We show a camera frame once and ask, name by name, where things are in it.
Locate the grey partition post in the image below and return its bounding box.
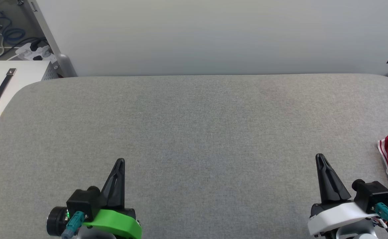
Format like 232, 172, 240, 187
26, 0, 78, 78

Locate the left teal plug black cable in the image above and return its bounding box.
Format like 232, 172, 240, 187
61, 211, 86, 239

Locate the white power strip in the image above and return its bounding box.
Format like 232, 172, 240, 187
15, 41, 57, 64

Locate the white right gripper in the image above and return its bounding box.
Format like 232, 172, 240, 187
308, 153, 378, 237

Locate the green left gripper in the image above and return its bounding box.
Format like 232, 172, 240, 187
81, 159, 143, 239

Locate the blue cable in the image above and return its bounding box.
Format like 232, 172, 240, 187
0, 10, 26, 45

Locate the black case handle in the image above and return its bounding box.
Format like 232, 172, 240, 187
0, 68, 17, 109

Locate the white metal case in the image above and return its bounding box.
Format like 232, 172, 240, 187
0, 60, 57, 130

